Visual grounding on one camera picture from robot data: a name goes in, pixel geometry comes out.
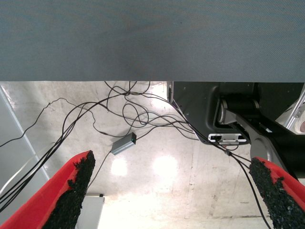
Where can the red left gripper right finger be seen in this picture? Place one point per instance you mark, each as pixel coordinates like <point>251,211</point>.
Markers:
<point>286,202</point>

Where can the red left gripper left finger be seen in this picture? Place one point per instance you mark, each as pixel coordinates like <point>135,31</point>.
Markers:
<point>40,207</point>

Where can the light grey metal panel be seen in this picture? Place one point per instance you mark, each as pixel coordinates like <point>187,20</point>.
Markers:
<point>14,167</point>

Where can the small grey floor box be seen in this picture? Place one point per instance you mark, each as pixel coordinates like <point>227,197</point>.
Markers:
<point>93,212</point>

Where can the white sock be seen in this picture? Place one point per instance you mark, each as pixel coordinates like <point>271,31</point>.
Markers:
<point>297,125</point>

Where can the bare person leg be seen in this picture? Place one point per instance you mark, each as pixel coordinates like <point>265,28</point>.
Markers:
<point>303,126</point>

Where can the silver port plate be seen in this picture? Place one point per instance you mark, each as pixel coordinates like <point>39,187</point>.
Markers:
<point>228,138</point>

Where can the aluminium extrusion profile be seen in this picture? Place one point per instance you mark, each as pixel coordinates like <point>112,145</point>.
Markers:
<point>294,114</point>

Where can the small grey adapter box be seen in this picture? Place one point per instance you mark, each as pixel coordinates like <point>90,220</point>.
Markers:
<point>124,144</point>

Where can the dark grey table cloth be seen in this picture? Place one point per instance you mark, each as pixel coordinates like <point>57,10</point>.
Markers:
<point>119,35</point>

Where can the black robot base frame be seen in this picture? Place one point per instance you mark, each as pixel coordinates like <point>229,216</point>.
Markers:
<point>197,105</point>

